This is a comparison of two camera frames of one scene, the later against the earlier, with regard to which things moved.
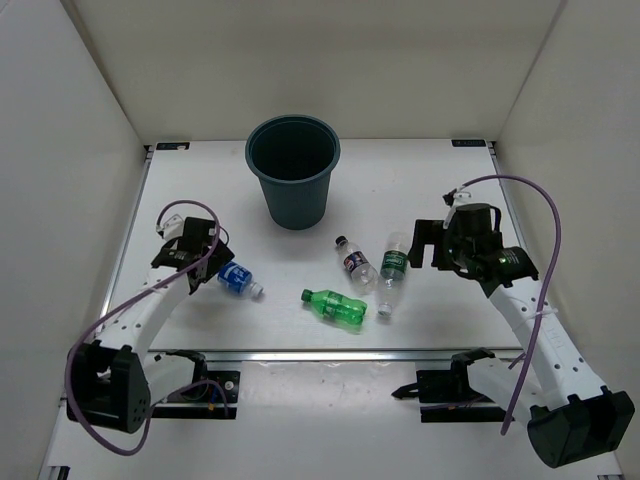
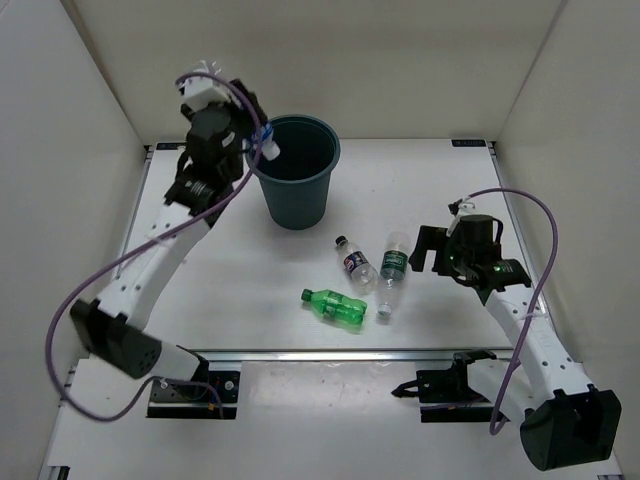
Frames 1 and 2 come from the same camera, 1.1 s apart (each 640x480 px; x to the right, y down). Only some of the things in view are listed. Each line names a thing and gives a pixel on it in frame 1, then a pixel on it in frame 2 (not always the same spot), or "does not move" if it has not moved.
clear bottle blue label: [239, 279] to [269, 147]
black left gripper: [220, 256] to [230, 108]
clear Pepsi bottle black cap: [357, 265] does not move
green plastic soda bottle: [336, 305] does not move
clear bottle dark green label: [393, 270] does not move
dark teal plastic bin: [293, 157] does not move
